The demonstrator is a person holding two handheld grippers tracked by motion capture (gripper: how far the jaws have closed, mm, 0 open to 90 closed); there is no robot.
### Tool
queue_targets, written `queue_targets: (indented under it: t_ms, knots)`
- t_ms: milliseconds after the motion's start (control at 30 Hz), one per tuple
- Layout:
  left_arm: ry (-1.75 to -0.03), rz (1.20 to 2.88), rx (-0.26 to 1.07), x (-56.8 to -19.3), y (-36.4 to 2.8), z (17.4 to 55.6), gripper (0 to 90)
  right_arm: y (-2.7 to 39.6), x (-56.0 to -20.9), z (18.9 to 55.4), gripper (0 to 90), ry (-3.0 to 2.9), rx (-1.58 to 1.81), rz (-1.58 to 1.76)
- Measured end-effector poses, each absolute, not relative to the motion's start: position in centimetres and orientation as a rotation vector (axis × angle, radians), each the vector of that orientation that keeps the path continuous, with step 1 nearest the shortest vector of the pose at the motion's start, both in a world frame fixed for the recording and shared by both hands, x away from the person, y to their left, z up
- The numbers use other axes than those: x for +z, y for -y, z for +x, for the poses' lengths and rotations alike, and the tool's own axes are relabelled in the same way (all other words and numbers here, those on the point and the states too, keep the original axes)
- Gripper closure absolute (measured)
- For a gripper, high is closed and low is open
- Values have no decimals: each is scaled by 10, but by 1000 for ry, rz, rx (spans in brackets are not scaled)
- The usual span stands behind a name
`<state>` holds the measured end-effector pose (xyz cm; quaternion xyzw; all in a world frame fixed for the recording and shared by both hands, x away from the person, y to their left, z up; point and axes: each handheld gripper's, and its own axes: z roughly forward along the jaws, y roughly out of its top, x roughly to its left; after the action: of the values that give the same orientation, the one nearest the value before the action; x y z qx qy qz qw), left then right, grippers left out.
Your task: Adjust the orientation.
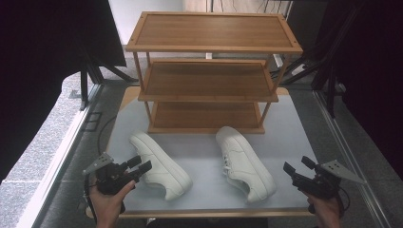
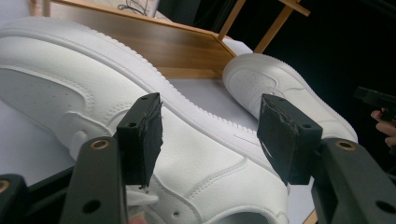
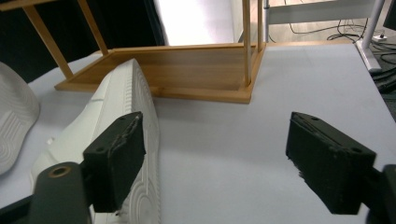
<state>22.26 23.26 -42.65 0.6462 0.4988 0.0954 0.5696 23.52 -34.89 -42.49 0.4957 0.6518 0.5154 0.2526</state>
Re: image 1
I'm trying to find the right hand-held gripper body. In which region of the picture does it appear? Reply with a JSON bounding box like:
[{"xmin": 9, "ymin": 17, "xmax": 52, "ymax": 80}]
[{"xmin": 292, "ymin": 159, "xmax": 367, "ymax": 200}]

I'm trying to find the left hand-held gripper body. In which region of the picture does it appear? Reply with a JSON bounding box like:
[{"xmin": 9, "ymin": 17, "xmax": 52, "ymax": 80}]
[{"xmin": 82, "ymin": 152, "xmax": 141, "ymax": 196}]

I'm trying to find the white sneaker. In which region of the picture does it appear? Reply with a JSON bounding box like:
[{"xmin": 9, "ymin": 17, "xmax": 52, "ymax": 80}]
[
  {"xmin": 215, "ymin": 125, "xmax": 277, "ymax": 203},
  {"xmin": 128, "ymin": 131, "xmax": 193, "ymax": 201}
]

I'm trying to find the three-tier wooden shoe rack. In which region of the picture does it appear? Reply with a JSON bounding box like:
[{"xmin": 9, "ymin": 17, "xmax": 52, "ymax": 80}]
[{"xmin": 125, "ymin": 11, "xmax": 304, "ymax": 135}]

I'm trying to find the person's left hand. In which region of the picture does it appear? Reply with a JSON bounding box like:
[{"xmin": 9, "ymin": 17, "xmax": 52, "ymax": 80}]
[{"xmin": 88, "ymin": 180, "xmax": 137, "ymax": 223}]

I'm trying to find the person's right hand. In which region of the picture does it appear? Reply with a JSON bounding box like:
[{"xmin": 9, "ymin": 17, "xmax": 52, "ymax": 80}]
[{"xmin": 303, "ymin": 191, "xmax": 344, "ymax": 223}]

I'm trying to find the grey table mat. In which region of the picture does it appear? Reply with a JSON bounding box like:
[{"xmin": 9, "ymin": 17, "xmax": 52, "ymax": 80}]
[{"xmin": 106, "ymin": 94, "xmax": 318, "ymax": 212}]

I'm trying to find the black metal stand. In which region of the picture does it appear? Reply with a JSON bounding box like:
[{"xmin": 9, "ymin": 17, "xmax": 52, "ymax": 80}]
[
  {"xmin": 78, "ymin": 60, "xmax": 138, "ymax": 112},
  {"xmin": 279, "ymin": 0, "xmax": 353, "ymax": 119}
]

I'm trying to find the black curtain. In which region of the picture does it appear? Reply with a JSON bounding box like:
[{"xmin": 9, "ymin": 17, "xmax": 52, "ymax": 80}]
[
  {"xmin": 0, "ymin": 0, "xmax": 127, "ymax": 183},
  {"xmin": 312, "ymin": 0, "xmax": 403, "ymax": 180}
]

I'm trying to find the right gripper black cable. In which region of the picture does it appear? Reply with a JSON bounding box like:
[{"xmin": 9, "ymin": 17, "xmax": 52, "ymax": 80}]
[{"xmin": 335, "ymin": 185, "xmax": 352, "ymax": 218}]

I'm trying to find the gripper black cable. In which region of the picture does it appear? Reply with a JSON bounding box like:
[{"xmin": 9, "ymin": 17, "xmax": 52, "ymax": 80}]
[
  {"xmin": 335, "ymin": 185, "xmax": 352, "ymax": 218},
  {"xmin": 83, "ymin": 174, "xmax": 98, "ymax": 220}
]

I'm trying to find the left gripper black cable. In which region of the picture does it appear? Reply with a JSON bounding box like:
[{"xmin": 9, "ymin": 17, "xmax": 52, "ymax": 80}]
[{"xmin": 83, "ymin": 174, "xmax": 98, "ymax": 220}]

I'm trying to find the black floor cable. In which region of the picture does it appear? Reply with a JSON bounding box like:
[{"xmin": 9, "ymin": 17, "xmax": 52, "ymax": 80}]
[{"xmin": 97, "ymin": 115, "xmax": 118, "ymax": 157}]

